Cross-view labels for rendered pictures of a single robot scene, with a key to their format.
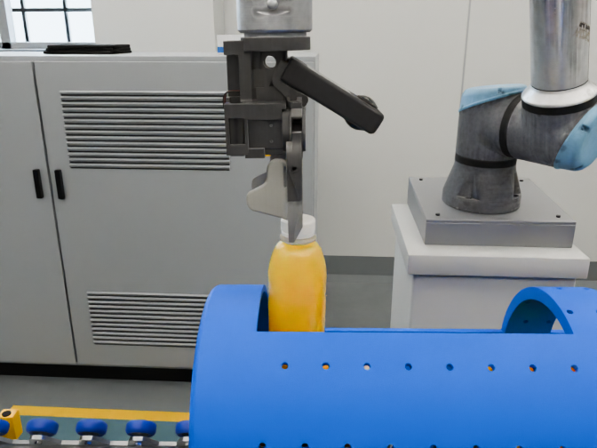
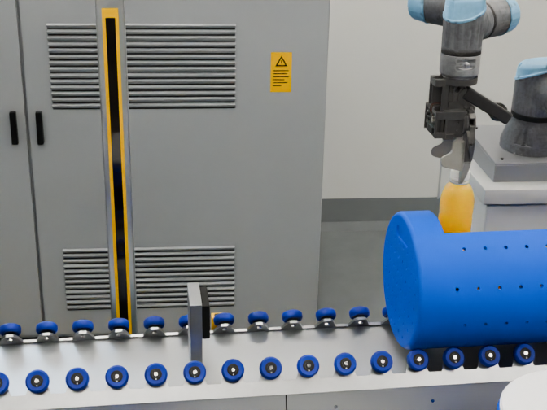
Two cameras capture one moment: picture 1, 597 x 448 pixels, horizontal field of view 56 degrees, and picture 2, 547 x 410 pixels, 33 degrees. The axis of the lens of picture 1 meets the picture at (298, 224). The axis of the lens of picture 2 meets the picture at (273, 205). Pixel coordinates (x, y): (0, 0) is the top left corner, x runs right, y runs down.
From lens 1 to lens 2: 1.31 m
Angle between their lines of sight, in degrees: 9
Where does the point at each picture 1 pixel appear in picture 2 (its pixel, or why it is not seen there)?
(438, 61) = not seen: outside the picture
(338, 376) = (492, 253)
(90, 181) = (74, 124)
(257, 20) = (457, 71)
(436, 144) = (426, 60)
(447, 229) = (509, 170)
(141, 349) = not seen: hidden behind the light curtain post
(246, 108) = (447, 115)
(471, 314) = not seen: hidden behind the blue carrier
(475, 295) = (531, 218)
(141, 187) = (134, 128)
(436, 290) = (503, 215)
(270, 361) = (456, 247)
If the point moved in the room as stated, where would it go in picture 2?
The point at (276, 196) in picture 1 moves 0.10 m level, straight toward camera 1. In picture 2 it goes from (457, 159) to (477, 176)
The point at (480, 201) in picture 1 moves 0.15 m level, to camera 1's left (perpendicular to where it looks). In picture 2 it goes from (532, 147) to (474, 150)
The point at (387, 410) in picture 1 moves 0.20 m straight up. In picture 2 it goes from (518, 268) to (531, 171)
